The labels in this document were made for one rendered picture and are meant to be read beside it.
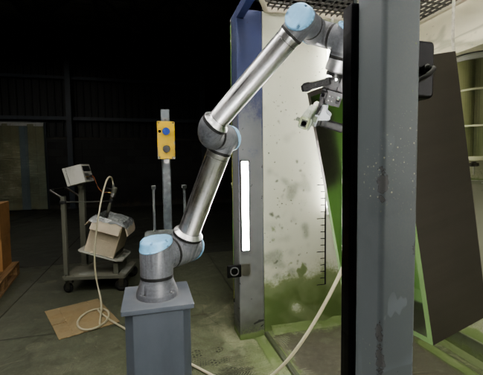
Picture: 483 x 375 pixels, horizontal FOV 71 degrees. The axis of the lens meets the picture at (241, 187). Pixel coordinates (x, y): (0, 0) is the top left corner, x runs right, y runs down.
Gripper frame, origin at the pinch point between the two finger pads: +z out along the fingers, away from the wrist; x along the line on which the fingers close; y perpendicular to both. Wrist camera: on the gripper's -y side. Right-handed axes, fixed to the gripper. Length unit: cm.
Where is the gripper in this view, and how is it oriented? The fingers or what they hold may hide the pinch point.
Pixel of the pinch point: (314, 121)
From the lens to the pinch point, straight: 142.5
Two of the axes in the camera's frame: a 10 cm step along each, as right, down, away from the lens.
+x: 3.0, -4.0, 8.7
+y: 9.3, 3.1, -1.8
